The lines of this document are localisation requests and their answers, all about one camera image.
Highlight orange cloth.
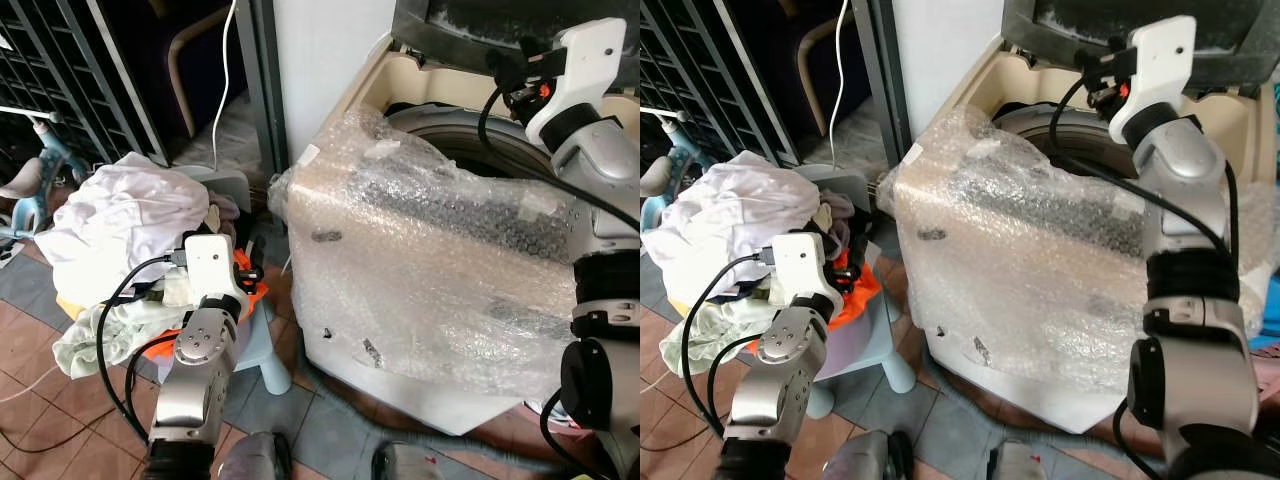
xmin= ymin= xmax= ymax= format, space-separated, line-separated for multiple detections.
xmin=745 ymin=245 xmax=883 ymax=357
xmin=140 ymin=250 xmax=271 ymax=363

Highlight beige top-load washing machine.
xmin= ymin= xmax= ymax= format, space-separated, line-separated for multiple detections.
xmin=268 ymin=30 xmax=641 ymax=437
xmin=878 ymin=35 xmax=1280 ymax=437

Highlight grey crumpled cloth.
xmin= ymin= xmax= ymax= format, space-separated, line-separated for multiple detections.
xmin=204 ymin=188 xmax=247 ymax=237
xmin=814 ymin=190 xmax=857 ymax=243

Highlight dark grey washer lid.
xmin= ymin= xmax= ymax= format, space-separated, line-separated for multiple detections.
xmin=391 ymin=0 xmax=641 ymax=79
xmin=1000 ymin=0 xmax=1280 ymax=91

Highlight light blue plastic stool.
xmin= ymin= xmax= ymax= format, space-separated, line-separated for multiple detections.
xmin=155 ymin=165 xmax=294 ymax=397
xmin=790 ymin=162 xmax=917 ymax=421

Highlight pale green cloth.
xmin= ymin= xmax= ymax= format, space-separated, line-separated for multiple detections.
xmin=685 ymin=280 xmax=787 ymax=379
xmin=52 ymin=268 xmax=196 ymax=381

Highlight white crumpled garment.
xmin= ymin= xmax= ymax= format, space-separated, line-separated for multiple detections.
xmin=640 ymin=150 xmax=823 ymax=307
xmin=33 ymin=152 xmax=213 ymax=307

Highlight clear bubble wrap sheet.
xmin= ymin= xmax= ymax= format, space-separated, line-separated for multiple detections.
xmin=268 ymin=105 xmax=603 ymax=403
xmin=878 ymin=105 xmax=1273 ymax=403

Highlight black metal grid gate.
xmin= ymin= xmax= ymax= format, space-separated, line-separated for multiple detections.
xmin=0 ymin=0 xmax=173 ymax=167
xmin=640 ymin=0 xmax=801 ymax=167

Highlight teal child tricycle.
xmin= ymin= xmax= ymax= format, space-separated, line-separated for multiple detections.
xmin=640 ymin=108 xmax=717 ymax=233
xmin=0 ymin=105 xmax=89 ymax=271

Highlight grey left robot foot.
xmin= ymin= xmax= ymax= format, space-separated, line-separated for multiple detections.
xmin=822 ymin=430 xmax=907 ymax=480
xmin=218 ymin=432 xmax=293 ymax=480

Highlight grey robot foot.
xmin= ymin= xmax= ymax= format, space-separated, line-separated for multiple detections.
xmin=218 ymin=432 xmax=293 ymax=480
xmin=985 ymin=440 xmax=1061 ymax=480
xmin=822 ymin=430 xmax=907 ymax=480
xmin=372 ymin=440 xmax=447 ymax=480

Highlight grey right robot foot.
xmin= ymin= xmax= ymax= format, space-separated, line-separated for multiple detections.
xmin=372 ymin=440 xmax=447 ymax=480
xmin=985 ymin=440 xmax=1061 ymax=480

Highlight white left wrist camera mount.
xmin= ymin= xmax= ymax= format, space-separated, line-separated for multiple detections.
xmin=770 ymin=231 xmax=839 ymax=301
xmin=183 ymin=233 xmax=249 ymax=301

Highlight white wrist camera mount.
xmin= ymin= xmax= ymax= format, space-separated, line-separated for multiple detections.
xmin=183 ymin=233 xmax=249 ymax=301
xmin=1107 ymin=14 xmax=1198 ymax=147
xmin=770 ymin=231 xmax=839 ymax=301
xmin=524 ymin=19 xmax=628 ymax=147

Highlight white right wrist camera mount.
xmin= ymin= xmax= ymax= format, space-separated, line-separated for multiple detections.
xmin=524 ymin=19 xmax=628 ymax=147
xmin=1107 ymin=14 xmax=1198 ymax=147

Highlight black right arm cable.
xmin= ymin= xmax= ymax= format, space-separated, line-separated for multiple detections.
xmin=1111 ymin=398 xmax=1167 ymax=480
xmin=539 ymin=388 xmax=601 ymax=480
xmin=477 ymin=82 xmax=641 ymax=233
xmin=1047 ymin=75 xmax=1241 ymax=261

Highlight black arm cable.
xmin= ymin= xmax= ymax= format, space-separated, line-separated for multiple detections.
xmin=1111 ymin=398 xmax=1167 ymax=480
xmin=477 ymin=82 xmax=641 ymax=233
xmin=539 ymin=388 xmax=601 ymax=480
xmin=706 ymin=332 xmax=771 ymax=421
xmin=124 ymin=330 xmax=189 ymax=421
xmin=1047 ymin=75 xmax=1241 ymax=261
xmin=95 ymin=253 xmax=191 ymax=446
xmin=680 ymin=250 xmax=777 ymax=441

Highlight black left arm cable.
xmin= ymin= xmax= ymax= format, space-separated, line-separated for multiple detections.
xmin=124 ymin=330 xmax=189 ymax=421
xmin=680 ymin=250 xmax=777 ymax=441
xmin=95 ymin=253 xmax=191 ymax=446
xmin=706 ymin=332 xmax=771 ymax=421

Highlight white hanging cord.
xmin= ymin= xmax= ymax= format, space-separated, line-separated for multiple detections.
xmin=211 ymin=0 xmax=239 ymax=171
xmin=828 ymin=0 xmax=851 ymax=167

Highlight grey door frame post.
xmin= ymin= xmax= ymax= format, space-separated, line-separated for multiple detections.
xmin=850 ymin=0 xmax=913 ymax=173
xmin=232 ymin=0 xmax=293 ymax=179

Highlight beige curved chair frame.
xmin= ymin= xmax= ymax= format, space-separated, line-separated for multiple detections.
xmin=795 ymin=10 xmax=851 ymax=131
xmin=167 ymin=5 xmax=237 ymax=139

